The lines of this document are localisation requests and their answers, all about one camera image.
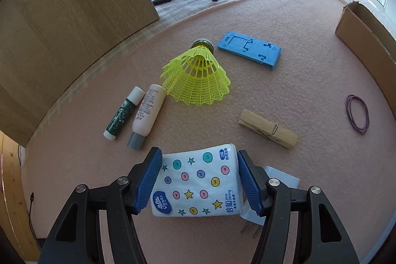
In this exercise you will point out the pink blanket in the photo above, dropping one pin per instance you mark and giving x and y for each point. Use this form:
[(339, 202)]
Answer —
[(278, 90)]

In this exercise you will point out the yellow plastic shuttlecock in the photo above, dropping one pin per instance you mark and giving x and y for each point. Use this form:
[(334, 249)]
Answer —
[(198, 81)]

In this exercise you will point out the green glue stick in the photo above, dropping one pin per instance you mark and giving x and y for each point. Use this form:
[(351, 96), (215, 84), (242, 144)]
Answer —
[(120, 115)]

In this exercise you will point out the white wall charger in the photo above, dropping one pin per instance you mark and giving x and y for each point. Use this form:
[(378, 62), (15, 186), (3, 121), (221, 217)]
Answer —
[(284, 179)]

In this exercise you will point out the small pink tube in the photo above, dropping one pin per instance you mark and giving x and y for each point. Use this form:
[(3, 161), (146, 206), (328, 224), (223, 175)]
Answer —
[(147, 109)]

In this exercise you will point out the cardboard box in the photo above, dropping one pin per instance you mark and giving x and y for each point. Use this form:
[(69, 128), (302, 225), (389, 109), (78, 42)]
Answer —
[(359, 26)]

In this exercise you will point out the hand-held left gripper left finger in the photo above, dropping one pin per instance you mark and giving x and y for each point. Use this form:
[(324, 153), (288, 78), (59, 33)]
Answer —
[(148, 180)]

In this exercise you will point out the dotted white tissue pack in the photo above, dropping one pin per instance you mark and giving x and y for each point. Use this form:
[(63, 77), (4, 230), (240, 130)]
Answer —
[(195, 180)]

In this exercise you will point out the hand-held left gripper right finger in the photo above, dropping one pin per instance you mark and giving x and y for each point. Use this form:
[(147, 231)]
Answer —
[(250, 186)]

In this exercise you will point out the purple rubber band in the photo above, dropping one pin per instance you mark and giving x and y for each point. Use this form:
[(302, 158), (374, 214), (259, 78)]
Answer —
[(347, 106)]

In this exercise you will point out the wooden clothespin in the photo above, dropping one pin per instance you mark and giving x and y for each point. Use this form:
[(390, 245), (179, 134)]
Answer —
[(266, 128)]

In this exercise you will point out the wooden plank panel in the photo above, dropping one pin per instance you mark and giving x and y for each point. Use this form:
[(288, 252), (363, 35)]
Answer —
[(12, 189)]

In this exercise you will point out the large light wooden board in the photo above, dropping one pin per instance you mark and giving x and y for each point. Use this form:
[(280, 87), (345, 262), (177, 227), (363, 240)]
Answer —
[(62, 19)]

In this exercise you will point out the blue plastic phone stand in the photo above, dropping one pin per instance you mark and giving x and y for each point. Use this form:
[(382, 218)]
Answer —
[(247, 50)]

